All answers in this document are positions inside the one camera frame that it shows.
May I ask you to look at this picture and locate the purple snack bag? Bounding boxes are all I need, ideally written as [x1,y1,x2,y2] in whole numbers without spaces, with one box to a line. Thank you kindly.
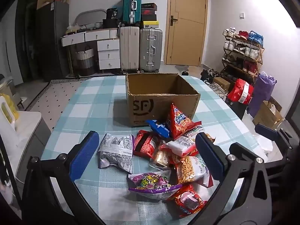
[128,170,183,200]

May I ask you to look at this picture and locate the tied plastic bag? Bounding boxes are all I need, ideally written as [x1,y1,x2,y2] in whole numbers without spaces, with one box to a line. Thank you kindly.
[66,23,79,34]

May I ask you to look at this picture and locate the clear pastry packet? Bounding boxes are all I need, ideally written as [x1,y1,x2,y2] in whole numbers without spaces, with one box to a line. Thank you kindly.
[150,149,179,170]

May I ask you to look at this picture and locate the blue snack packet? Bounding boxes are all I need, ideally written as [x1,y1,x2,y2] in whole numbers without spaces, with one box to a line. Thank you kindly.
[145,119,171,139]

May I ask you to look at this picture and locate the red shopping bag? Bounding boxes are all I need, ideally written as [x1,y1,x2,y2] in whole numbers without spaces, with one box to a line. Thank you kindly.
[227,78,255,105]

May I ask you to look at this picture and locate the white red-edged packet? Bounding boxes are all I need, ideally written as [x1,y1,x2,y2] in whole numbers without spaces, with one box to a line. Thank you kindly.
[162,135,200,157]

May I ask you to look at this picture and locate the silver snack bag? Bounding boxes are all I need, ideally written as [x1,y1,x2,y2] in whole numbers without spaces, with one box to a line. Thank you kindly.
[97,133,134,174]

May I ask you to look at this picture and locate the woven laundry basket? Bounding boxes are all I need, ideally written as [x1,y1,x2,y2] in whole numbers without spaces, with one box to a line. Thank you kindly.
[74,45,95,75]

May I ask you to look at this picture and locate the silver suitcase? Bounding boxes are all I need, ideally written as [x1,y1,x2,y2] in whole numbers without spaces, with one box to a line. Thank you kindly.
[139,28,163,74]

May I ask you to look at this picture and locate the beige dotted rug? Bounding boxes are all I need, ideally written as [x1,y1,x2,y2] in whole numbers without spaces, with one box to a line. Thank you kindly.
[25,75,128,132]

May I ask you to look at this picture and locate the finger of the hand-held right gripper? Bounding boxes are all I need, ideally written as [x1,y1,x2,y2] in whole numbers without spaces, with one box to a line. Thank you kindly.
[255,123,300,151]

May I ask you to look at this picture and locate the red packet with round window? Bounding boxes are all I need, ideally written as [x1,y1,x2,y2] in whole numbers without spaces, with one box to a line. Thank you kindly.
[167,185,208,218]

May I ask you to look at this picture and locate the small cardboard carton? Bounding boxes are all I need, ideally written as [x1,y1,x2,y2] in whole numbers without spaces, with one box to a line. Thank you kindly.
[213,77,231,92]

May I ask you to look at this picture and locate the black bucket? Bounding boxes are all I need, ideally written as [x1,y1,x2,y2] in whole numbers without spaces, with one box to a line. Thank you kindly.
[106,8,118,20]

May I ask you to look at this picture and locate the white side table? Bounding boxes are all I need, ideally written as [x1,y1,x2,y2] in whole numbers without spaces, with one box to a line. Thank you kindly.
[0,111,51,193]

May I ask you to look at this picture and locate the beige suitcase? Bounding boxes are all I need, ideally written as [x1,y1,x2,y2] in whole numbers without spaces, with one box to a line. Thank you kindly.
[119,26,140,74]

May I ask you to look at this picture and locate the teal suitcase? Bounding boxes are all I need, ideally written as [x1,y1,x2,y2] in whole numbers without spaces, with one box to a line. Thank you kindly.
[122,0,142,26]

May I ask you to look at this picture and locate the arched mirror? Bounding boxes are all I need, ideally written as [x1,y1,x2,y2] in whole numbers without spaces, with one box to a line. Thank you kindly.
[75,9,107,27]

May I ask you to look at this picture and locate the purple gift bag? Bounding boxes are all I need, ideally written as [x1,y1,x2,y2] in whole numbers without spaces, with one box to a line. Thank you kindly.
[248,71,277,119]

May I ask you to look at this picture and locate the grey refrigerator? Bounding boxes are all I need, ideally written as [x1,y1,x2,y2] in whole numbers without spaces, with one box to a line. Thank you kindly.
[36,1,69,78]

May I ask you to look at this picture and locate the rows of racked sneakers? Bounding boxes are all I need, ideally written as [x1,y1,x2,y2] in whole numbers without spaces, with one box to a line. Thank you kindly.
[222,27,264,75]

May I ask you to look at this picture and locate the red triangular chip bag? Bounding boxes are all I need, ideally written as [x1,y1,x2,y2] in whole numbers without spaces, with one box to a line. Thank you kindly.
[165,103,202,139]

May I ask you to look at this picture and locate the red packet with dark window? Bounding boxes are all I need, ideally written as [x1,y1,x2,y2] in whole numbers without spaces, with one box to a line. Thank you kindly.
[133,130,164,160]

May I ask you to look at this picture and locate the black storage bag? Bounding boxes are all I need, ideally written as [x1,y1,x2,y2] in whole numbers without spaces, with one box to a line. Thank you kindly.
[102,18,121,29]

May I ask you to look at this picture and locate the pile of loose shoes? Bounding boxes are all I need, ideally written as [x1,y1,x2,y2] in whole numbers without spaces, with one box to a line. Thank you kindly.
[200,69,229,99]

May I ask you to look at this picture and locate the noodle stick snack bag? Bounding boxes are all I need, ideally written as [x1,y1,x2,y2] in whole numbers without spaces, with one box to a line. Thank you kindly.
[175,156,214,188]

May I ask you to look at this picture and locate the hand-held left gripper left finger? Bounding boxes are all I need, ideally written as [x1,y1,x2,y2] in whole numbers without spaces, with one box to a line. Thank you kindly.
[21,131,108,225]

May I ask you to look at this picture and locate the grey door mat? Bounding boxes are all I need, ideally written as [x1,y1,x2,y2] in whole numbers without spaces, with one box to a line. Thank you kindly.
[175,64,202,75]

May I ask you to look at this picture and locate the white plastic sheet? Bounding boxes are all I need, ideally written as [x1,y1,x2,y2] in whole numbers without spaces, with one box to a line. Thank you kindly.
[256,135,275,156]

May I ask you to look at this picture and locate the wooden shoe rack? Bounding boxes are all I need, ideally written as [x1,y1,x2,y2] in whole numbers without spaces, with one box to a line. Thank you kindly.
[220,35,265,85]

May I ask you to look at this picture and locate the white dresser with drawers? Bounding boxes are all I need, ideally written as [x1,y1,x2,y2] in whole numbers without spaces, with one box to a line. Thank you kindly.
[61,28,121,78]

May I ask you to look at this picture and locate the brown cardboard box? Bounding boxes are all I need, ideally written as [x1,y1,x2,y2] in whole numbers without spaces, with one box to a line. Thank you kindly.
[125,73,201,127]

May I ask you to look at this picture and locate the dark tall wardrobe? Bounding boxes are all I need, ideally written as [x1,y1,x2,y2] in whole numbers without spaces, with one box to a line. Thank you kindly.
[14,0,39,85]

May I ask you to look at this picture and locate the wooden door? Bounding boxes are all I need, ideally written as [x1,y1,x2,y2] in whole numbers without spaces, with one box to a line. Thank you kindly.
[163,0,209,67]

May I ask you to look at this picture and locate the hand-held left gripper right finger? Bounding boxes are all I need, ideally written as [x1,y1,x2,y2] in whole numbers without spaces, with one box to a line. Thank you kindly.
[195,133,273,225]

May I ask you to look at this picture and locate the yellow black shoe box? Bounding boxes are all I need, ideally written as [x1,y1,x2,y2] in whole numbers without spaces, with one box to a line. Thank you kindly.
[143,21,160,29]

